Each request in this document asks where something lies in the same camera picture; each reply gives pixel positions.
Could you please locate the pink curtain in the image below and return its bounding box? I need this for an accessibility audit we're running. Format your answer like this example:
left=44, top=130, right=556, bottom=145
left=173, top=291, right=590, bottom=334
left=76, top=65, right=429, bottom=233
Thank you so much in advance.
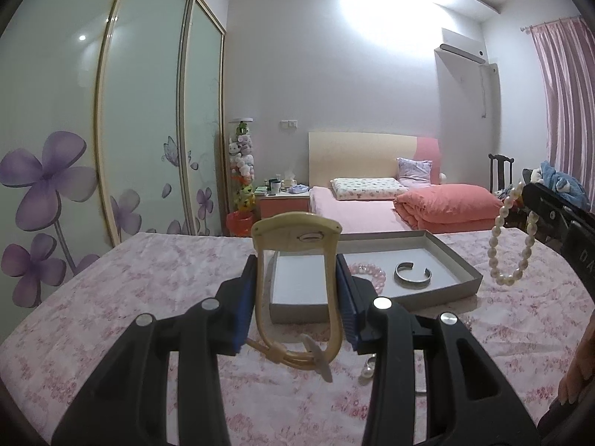
left=529, top=17, right=595, bottom=182

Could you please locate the person's right hand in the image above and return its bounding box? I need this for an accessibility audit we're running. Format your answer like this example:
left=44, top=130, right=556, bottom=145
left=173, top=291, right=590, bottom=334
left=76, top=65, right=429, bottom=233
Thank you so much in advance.
left=557, top=330, right=595, bottom=406

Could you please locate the red bin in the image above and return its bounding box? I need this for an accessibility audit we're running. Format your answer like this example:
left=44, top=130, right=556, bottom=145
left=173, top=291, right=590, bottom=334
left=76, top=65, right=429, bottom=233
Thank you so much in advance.
left=226, top=210, right=256, bottom=237

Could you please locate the pink bed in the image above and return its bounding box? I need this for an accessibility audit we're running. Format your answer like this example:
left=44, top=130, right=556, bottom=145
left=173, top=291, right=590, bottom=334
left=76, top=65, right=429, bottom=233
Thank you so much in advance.
left=309, top=185, right=505, bottom=236

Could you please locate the grey cardboard box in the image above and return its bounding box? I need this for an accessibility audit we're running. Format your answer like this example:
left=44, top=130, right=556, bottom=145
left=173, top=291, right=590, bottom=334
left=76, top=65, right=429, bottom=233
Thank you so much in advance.
left=268, top=230, right=484, bottom=326

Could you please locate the small pearl earring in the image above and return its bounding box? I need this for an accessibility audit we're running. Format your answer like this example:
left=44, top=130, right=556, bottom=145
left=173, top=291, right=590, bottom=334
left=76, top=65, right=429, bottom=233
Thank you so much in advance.
left=360, top=354, right=380, bottom=384

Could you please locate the white air conditioner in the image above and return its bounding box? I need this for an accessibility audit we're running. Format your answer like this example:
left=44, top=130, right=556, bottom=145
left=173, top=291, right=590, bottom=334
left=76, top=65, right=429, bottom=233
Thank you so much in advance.
left=434, top=28, right=487, bottom=64

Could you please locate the cream and pink headboard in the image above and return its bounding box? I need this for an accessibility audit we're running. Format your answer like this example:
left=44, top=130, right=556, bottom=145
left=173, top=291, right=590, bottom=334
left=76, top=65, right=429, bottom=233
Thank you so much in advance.
left=308, top=131, right=440, bottom=187

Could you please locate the air conditioner pipe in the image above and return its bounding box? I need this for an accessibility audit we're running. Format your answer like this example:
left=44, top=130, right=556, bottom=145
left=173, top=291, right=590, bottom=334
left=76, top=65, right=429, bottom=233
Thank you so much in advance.
left=479, top=62, right=499, bottom=120

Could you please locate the cream wrist watch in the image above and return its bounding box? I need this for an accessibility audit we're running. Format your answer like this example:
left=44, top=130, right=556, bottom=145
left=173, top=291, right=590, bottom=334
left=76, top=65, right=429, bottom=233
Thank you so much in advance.
left=246, top=211, right=347, bottom=384

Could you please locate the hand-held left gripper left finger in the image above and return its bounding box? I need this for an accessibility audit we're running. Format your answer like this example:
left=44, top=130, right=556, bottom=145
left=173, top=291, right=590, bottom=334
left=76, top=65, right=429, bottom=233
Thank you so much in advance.
left=50, top=255, right=258, bottom=446

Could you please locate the white patterned pillow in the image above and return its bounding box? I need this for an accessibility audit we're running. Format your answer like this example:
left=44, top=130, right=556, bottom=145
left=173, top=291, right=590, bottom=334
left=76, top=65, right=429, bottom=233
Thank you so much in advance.
left=330, top=177, right=410, bottom=201

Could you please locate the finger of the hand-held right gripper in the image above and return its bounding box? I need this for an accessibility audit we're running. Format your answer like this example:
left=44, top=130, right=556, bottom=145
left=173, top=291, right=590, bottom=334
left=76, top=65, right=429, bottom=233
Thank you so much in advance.
left=521, top=181, right=595, bottom=248

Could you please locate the blue plush toy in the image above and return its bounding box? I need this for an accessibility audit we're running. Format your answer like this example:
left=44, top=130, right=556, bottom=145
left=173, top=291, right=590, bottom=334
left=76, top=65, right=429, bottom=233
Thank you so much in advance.
left=532, top=161, right=589, bottom=206

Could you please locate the silver cuff bangle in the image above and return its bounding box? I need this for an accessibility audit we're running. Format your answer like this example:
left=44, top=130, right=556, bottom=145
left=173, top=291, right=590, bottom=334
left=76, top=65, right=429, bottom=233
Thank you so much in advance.
left=394, top=261, right=433, bottom=289

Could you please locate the dark wooden chair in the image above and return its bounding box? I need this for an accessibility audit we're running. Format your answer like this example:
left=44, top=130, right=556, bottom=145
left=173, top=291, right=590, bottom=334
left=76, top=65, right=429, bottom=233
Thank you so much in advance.
left=488, top=153, right=516, bottom=194

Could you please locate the pink bead bracelet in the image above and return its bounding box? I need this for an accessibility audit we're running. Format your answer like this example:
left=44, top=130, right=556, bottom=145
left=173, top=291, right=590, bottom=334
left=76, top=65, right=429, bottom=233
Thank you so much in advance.
left=350, top=261, right=387, bottom=290

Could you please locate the pink nightstand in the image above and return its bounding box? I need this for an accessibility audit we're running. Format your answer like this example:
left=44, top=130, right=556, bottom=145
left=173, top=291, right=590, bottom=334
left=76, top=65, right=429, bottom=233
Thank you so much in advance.
left=258, top=192, right=311, bottom=220

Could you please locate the folded orange quilt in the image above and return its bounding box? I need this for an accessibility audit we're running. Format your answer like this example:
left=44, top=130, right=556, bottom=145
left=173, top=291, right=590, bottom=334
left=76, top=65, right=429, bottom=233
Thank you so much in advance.
left=393, top=183, right=505, bottom=234

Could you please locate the white pearl bead strand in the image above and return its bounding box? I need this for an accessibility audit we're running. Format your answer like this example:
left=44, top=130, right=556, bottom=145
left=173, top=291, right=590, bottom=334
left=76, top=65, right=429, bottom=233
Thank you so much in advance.
left=488, top=181, right=535, bottom=287

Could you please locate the plush toy column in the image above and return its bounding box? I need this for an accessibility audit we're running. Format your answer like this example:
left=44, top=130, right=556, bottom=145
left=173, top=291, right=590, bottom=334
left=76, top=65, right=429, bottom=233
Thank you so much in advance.
left=228, top=118, right=258, bottom=214

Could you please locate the small lilac pillow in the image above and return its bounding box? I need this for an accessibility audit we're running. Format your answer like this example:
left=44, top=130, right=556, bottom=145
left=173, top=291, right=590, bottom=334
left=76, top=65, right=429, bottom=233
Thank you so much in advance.
left=396, top=157, right=433, bottom=188

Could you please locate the floral glass sliding wardrobe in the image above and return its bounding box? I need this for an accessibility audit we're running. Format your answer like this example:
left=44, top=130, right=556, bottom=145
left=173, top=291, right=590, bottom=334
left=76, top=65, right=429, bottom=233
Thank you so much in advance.
left=0, top=0, right=229, bottom=330

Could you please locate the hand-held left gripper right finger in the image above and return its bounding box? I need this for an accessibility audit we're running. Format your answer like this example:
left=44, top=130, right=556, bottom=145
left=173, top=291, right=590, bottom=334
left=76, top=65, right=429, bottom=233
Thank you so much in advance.
left=335, top=253, right=542, bottom=446

